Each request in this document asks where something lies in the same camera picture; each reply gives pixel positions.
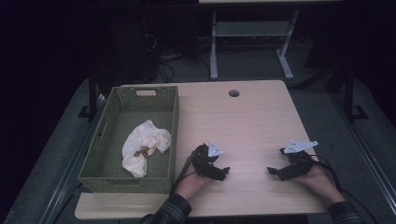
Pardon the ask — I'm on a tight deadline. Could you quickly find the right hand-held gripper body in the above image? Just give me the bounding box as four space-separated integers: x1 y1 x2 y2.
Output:
279 139 319 178

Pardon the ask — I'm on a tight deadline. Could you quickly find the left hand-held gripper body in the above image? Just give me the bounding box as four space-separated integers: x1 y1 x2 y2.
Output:
191 139 224 179

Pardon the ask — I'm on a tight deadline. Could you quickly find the white cloth with brown print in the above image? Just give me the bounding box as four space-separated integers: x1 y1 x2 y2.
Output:
120 119 172 178

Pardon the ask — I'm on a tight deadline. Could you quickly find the green woven basket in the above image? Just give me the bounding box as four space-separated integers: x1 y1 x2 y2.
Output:
78 85 180 194

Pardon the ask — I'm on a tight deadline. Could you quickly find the person's left hand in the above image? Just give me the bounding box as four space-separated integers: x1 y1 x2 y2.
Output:
175 167 216 202

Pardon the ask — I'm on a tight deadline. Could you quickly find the person's right hand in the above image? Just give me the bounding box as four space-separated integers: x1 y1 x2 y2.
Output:
292 160 347 208

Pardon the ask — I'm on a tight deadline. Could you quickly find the black metal stand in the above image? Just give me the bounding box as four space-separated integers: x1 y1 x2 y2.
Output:
78 68 101 121
343 66 370 123

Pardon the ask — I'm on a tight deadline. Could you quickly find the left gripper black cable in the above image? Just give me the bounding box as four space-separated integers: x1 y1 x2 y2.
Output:
171 148 200 194

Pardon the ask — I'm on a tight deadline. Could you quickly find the aluminium rail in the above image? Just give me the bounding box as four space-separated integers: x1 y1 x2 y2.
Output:
330 92 396 216
38 92 108 224

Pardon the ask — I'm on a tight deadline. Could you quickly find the bundle of floor cables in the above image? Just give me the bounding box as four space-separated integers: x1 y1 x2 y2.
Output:
157 52 213 83

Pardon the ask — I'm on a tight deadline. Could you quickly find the white metal table frame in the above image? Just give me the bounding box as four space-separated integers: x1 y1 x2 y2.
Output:
199 0 344 81

